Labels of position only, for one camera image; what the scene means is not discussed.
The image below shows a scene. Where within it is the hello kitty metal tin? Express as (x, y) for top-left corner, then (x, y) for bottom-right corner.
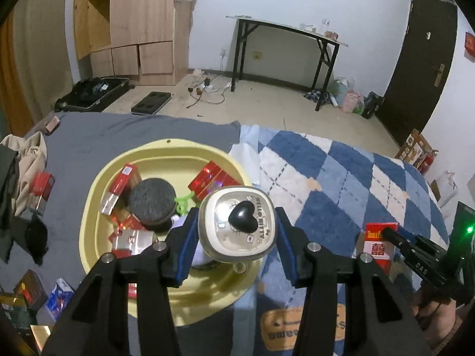
(197, 186), (278, 264)

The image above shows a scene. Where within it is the red large box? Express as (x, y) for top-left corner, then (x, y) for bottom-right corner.
(188, 161), (242, 202)

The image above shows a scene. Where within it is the red white double happiness pack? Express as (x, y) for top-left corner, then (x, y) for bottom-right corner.
(363, 222), (398, 276)

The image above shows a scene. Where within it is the red cigarette carton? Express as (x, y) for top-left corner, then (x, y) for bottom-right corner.
(100, 163), (142, 217)

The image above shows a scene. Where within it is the person right hand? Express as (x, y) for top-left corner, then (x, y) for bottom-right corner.
(409, 287), (463, 355)

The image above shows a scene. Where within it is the green plush toy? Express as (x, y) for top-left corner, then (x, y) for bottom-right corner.
(174, 191), (195, 216)

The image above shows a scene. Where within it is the blue white checkered blanket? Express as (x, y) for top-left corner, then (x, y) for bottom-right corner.
(178, 124), (452, 356)

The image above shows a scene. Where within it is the yellow oval plastic tray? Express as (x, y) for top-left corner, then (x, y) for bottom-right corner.
(78, 138), (263, 328)

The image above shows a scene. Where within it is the red fire extinguisher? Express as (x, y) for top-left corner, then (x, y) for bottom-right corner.
(418, 150), (439, 175)

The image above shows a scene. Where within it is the brown printed cardboard box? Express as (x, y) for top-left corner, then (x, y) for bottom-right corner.
(395, 129), (433, 169)

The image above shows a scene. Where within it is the black foam tray on floor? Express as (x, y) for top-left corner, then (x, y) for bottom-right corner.
(130, 92), (172, 116)

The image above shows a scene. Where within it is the grey bed sheet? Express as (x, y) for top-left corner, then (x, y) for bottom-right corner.
(0, 112), (243, 356)

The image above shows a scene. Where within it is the red cigarette pack on sheet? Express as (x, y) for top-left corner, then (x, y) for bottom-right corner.
(26, 172), (55, 216)

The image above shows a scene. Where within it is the open black suitcase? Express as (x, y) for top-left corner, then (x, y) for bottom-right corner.
(54, 77), (130, 112)

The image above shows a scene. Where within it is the copper pink small box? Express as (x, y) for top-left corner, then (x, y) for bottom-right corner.
(42, 115), (60, 135)

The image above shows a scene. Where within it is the pile of clothes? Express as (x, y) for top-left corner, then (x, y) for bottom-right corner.
(1, 132), (48, 264)

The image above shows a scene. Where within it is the black folding console table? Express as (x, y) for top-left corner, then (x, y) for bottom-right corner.
(228, 15), (348, 95)

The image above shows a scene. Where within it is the wooden wardrobe cabinet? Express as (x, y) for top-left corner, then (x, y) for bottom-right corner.
(69, 0), (192, 86)

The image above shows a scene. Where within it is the dark brown door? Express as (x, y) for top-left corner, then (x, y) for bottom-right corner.
(376, 0), (457, 145)

